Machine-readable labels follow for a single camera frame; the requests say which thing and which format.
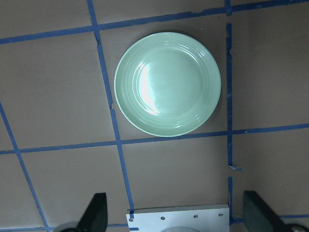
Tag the light green ceramic plate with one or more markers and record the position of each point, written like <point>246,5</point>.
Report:
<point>167,84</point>

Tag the white metal base plate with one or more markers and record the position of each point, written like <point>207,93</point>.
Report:
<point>200,218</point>

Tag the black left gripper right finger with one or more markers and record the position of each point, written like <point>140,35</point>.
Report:
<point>259,217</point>

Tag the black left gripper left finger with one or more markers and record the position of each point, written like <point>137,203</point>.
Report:
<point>94,218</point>

